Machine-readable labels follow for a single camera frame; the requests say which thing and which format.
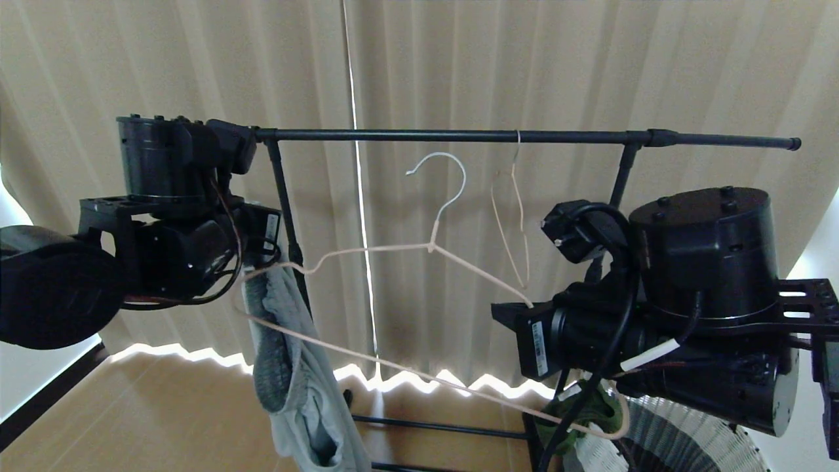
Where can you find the pale grey shorts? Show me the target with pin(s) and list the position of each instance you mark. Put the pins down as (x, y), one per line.
(295, 367)

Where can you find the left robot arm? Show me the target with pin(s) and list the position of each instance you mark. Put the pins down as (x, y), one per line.
(59, 288)

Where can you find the pink clothes hanger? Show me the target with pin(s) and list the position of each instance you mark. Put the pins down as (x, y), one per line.
(525, 283)
(432, 246)

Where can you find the beige curtain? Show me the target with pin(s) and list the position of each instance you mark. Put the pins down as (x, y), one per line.
(459, 65)

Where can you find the black clothes rack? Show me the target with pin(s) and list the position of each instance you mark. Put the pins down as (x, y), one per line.
(426, 136)

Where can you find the white laundry basket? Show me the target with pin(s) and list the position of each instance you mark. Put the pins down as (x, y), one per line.
(688, 446)

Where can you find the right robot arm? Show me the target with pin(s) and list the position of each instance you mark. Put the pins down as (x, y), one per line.
(708, 255)

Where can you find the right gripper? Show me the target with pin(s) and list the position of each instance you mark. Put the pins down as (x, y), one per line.
(590, 334)

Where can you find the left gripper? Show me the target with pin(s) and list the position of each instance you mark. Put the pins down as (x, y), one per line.
(190, 255)

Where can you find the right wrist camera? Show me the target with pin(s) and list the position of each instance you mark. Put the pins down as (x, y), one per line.
(583, 233)

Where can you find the green shirt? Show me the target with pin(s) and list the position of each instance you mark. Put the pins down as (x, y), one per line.
(600, 410)

